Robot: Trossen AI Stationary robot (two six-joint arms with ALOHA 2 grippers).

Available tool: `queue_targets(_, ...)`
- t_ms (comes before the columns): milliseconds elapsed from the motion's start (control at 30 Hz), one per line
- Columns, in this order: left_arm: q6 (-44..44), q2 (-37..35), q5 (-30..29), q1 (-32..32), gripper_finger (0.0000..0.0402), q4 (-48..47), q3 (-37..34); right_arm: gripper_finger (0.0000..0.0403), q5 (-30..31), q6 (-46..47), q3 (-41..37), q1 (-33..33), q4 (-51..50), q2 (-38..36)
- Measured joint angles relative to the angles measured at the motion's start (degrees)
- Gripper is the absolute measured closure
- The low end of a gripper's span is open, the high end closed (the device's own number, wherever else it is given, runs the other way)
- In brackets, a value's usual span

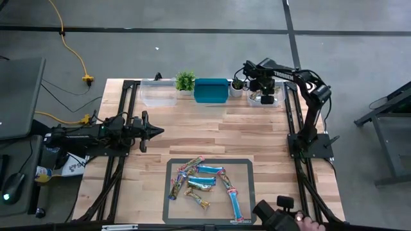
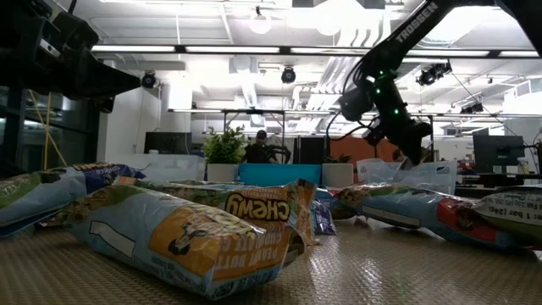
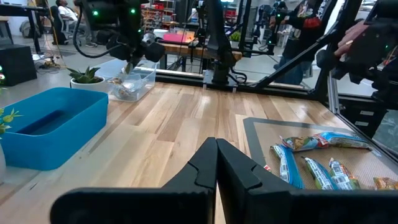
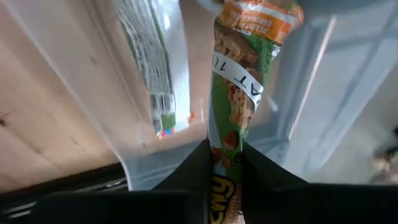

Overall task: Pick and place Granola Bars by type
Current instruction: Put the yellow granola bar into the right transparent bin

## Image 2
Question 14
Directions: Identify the overhead bar with light strips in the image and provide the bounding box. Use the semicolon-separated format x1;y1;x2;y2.
90;43;542;59

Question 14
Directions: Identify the orange partition panel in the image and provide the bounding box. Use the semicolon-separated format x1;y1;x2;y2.
329;136;401;166

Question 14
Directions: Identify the black partition panel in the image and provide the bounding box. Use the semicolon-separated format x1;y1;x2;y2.
292;136;330;165

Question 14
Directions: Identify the leafy green plant white pot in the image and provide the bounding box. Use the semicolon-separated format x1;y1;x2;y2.
202;125;247;183

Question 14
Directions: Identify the black background rig frame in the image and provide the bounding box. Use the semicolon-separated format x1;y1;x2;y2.
168;108;331;165
329;110;542;162

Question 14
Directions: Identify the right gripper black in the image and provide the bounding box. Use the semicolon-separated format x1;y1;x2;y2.
379;105;433;167

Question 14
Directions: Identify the red-label chewy granola bar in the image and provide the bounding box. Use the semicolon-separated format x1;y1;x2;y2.
333;183;524;252
473;185;542;249

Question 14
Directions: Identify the clear plastic bin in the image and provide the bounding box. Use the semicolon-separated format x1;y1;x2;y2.
108;152;207;182
357;158;459;196

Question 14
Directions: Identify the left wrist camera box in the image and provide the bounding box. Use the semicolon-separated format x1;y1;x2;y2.
36;36;63;59

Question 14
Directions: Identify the black computer monitor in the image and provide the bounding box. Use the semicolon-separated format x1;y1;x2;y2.
473;135;526;174
143;131;193;155

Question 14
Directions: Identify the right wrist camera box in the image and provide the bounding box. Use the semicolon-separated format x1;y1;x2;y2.
362;125;387;147

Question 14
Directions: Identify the dark-blue-label chewy granola bar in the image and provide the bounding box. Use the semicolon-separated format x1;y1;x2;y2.
311;188;339;236
0;162;147;237

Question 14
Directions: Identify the orange-label chewy granola bar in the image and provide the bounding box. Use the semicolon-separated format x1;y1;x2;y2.
113;176;319;247
41;184;297;301

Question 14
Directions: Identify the yellow hanging cord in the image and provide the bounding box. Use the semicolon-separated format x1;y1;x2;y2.
27;91;68;170

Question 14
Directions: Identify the black office desk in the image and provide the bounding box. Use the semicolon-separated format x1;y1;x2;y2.
459;171;542;190

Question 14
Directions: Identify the teal plastic bin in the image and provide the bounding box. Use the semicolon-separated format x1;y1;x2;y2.
238;163;323;187

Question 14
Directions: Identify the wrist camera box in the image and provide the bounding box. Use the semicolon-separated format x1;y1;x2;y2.
36;36;63;59
362;125;387;147

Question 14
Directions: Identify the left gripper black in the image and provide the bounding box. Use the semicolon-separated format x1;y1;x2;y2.
16;11;142;102

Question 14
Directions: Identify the small succulent white pot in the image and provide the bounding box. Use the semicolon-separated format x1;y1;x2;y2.
321;154;355;187

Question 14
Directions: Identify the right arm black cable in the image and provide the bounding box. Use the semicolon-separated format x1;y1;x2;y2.
324;108;384;143

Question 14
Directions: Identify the black-bordered tan mat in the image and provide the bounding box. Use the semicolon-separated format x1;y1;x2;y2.
0;219;542;305

